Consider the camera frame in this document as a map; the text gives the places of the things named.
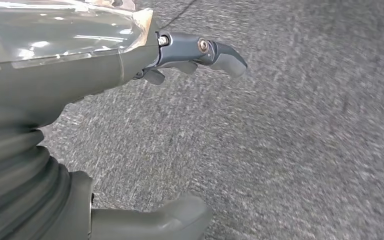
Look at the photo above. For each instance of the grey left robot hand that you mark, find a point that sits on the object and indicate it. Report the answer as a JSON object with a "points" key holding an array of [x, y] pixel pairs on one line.
{"points": [[62, 76]]}

